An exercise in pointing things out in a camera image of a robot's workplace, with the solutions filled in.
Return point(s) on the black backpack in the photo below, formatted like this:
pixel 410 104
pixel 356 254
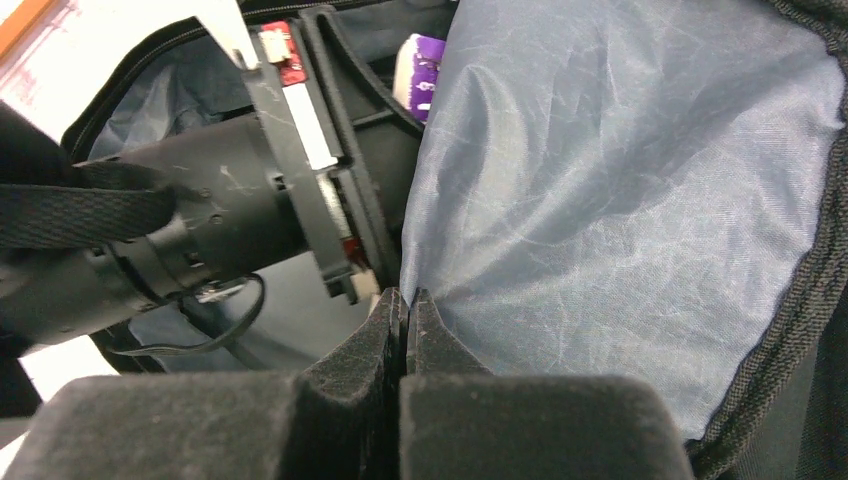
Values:
pixel 654 190

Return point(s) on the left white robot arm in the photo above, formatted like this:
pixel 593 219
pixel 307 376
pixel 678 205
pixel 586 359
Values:
pixel 148 224

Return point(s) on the purple treehouse book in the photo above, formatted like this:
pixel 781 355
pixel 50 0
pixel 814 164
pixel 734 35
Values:
pixel 416 73

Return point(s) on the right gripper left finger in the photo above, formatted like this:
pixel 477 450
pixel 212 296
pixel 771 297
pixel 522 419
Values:
pixel 335 420

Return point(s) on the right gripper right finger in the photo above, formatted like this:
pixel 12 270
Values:
pixel 458 420

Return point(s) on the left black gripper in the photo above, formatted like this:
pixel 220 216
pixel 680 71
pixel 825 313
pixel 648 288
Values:
pixel 344 149

